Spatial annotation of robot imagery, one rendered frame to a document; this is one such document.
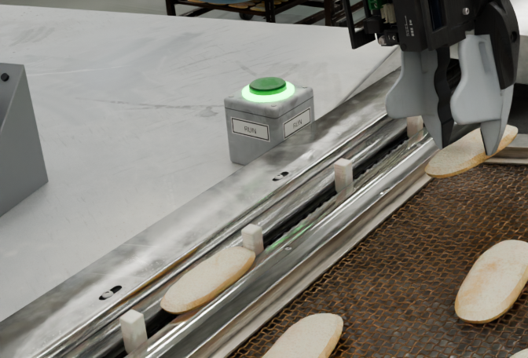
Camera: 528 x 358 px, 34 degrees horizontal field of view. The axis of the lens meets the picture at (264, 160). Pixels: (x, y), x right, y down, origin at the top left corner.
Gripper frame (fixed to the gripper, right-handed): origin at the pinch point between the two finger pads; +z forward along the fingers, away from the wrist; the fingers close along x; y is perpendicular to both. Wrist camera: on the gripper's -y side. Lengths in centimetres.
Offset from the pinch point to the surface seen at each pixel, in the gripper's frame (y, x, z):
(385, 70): -34, -39, 8
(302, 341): 22.5, 3.0, 4.5
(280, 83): -7.3, -28.7, 0.0
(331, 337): 21.0, 3.9, 4.8
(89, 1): -197, -395, 34
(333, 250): 11.8, -4.6, 5.3
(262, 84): -6.0, -30.2, -0.2
